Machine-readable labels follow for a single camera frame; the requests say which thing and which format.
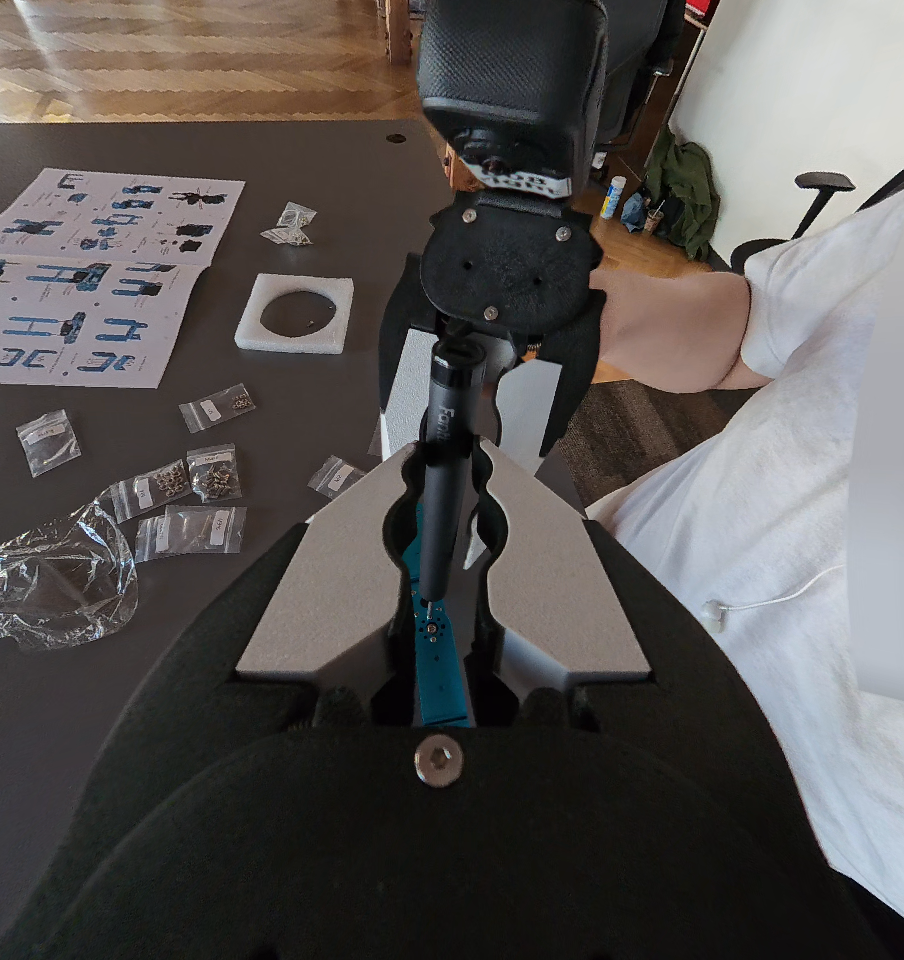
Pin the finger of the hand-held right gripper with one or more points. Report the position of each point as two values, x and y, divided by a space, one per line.
407 390
531 412

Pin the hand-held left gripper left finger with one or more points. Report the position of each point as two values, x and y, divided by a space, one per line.
317 600

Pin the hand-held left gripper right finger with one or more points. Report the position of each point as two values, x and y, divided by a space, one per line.
572 600

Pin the black electric screwdriver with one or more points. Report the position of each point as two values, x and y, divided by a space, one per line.
444 487

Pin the blue metal toy robot arm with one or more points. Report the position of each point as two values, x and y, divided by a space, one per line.
441 690

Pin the dark grey desk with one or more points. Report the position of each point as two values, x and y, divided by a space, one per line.
47 712

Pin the white bottle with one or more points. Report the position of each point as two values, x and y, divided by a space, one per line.
613 196

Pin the large clear labelled zip bag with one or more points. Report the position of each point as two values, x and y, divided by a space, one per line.
193 534

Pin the green jacket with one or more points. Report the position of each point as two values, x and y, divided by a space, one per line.
684 187

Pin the clear zip bag of nuts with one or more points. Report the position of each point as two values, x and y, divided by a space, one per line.
152 491

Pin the person's white shirt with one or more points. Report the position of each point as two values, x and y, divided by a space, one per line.
759 525

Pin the black office chair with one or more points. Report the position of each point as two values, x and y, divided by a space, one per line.
823 184
639 45

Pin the crumpled clear plastic wrap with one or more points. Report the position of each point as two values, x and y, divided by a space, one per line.
47 577

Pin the printed instruction sheet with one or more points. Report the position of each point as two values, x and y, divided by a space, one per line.
99 247

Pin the white foam square frame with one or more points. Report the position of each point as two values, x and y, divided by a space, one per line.
253 330

